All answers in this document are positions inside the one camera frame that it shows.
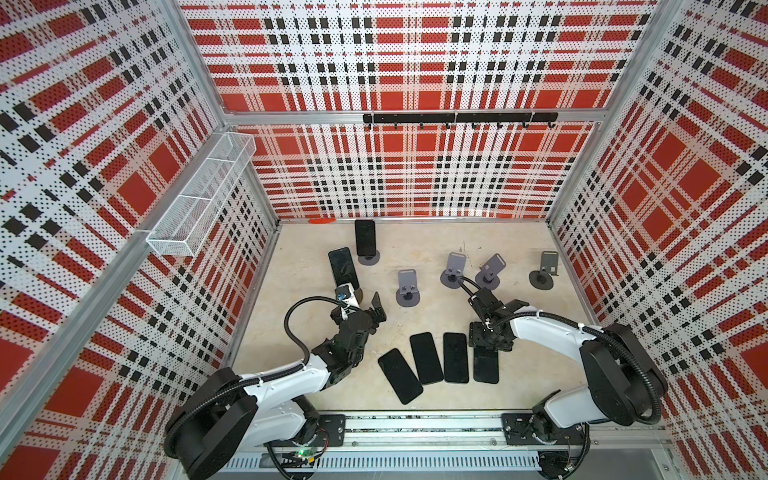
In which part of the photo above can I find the black phone with pink edge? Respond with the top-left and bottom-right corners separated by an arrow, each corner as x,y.
443,332 -> 469,384

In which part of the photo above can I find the blue-edged phone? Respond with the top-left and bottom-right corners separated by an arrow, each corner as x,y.
409,332 -> 444,385

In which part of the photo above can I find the black phone with white sticker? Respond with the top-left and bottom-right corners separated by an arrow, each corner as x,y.
378,348 -> 423,405

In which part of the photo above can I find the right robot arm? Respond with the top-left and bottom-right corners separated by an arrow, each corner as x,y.
468,288 -> 668,439

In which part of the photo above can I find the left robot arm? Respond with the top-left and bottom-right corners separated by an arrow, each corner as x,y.
163,287 -> 387,479

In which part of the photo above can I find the grey centre phone stand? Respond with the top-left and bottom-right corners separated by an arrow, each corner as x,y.
396,269 -> 421,308

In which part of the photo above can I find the grey stand of blue phone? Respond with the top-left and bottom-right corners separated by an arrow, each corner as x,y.
474,253 -> 506,290

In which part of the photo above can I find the grey stand at back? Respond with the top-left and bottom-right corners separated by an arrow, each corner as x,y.
357,251 -> 380,266

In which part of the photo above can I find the dark grey far-right phone stand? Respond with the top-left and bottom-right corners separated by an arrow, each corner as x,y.
529,251 -> 559,290

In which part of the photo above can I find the red marker pen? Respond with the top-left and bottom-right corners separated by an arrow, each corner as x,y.
308,218 -> 337,225

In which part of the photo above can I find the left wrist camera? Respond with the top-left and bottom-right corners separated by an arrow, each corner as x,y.
334,283 -> 360,309

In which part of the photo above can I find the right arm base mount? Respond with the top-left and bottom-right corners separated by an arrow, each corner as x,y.
501,390 -> 591,479

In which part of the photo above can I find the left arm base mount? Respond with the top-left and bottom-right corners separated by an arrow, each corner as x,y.
265,414 -> 347,480

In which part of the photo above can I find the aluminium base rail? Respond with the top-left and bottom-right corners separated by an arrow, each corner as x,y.
173,409 -> 679,480

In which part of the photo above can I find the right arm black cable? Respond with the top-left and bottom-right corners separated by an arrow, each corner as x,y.
455,275 -> 664,427

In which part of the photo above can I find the white wire mesh basket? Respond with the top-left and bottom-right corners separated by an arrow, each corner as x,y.
147,132 -> 255,257

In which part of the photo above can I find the black hook rail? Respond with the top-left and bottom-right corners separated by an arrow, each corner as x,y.
362,112 -> 559,126

